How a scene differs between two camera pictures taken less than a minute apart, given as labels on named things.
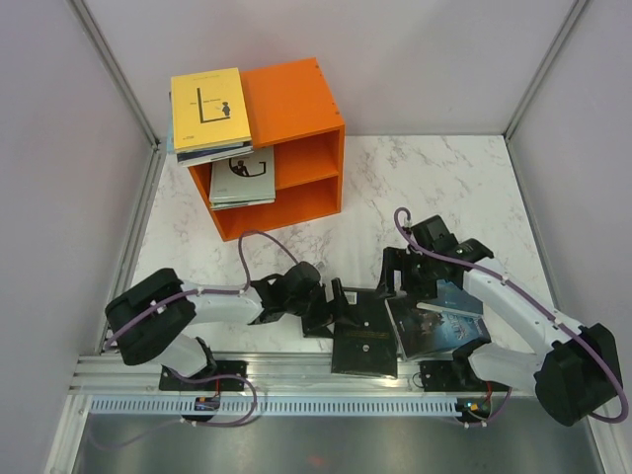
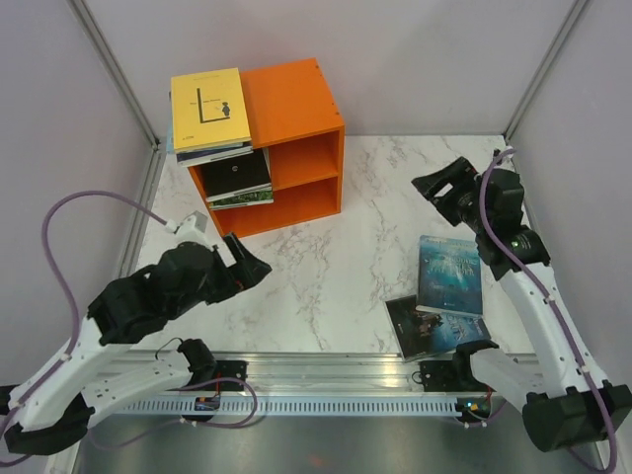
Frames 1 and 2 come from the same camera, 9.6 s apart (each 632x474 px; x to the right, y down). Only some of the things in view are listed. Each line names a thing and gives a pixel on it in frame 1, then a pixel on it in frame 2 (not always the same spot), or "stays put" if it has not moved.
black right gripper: x=394 y=259 to x=459 y=173
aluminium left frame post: x=127 y=92 stays put
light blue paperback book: x=170 y=139 stays put
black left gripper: x=328 y=313 to x=248 y=272
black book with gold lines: x=368 y=349 to x=242 y=173
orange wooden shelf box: x=290 y=109 stays put
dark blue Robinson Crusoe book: x=199 y=156 stays put
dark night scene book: x=426 y=333 stays put
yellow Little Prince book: x=208 y=110 stays put
